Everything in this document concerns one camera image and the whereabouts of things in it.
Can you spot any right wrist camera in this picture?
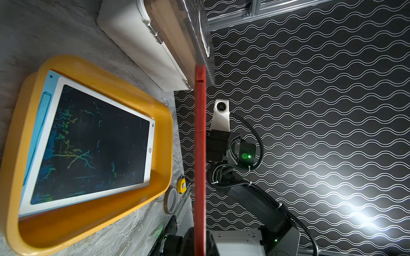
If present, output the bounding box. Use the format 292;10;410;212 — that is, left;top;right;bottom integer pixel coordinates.
210;99;230;132

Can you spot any yellow storage tray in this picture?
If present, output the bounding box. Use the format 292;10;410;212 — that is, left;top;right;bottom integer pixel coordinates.
1;55;174;256

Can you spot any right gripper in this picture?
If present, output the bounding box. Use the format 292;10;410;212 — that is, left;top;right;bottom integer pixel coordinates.
206;130;241;165

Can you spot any adhesive tape roll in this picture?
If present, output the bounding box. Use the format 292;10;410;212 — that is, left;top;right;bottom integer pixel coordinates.
163;187;178;214

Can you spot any brown white storage case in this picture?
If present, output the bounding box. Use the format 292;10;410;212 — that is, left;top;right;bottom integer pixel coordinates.
97;0;215;92

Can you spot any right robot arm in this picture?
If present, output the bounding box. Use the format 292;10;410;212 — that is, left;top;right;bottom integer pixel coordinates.
206;114;319;256

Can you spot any yellow tape measure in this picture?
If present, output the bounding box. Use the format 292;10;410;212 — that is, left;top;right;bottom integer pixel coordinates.
177;177;187;194

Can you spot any blue white writing tablet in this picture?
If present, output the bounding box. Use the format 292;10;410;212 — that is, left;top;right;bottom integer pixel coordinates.
19;70;155;217

